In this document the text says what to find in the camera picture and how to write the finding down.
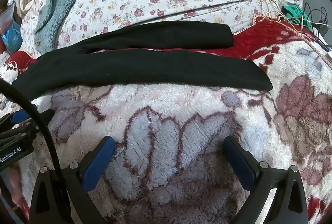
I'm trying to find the black power cables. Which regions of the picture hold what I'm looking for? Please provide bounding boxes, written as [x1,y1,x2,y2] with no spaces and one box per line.
[302,2,332,41]

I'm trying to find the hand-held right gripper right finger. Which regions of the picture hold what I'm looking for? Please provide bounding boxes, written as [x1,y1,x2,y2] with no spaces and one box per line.
[222,136,315,224]

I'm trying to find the black pants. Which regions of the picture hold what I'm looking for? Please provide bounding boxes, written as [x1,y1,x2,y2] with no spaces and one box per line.
[12,21,273,101]

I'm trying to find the floral fleece blanket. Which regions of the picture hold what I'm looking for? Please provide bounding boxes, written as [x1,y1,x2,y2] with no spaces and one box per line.
[0,15,332,224]

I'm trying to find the blue plastic bag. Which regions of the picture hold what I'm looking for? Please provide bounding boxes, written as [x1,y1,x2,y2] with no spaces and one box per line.
[1,23,22,53]

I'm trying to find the clear plastic bag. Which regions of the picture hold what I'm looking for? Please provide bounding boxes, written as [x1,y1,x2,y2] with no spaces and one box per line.
[0,4,16,32]

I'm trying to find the green cloth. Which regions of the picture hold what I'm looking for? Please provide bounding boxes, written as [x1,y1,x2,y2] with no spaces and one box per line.
[281,5,315,31]

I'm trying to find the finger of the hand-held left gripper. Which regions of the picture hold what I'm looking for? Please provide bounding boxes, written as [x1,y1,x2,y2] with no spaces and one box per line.
[1,109,34,126]
[16,109,55,140]

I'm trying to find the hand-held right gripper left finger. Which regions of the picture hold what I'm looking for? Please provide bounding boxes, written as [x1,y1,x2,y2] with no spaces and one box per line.
[30,136,115,224]

